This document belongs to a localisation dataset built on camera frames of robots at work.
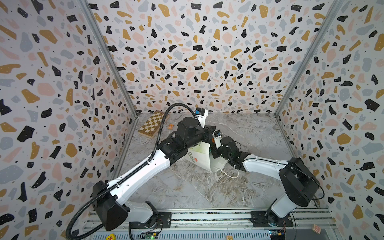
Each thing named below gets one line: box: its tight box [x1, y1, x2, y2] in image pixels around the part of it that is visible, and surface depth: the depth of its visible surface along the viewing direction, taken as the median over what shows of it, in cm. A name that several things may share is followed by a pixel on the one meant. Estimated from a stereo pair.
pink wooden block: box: [311, 223, 322, 235], surface depth 73 cm
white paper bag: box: [183, 141, 228, 173], surface depth 79 cm
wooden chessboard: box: [138, 110, 165, 139], surface depth 112 cm
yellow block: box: [106, 233, 117, 240], surface depth 69 cm
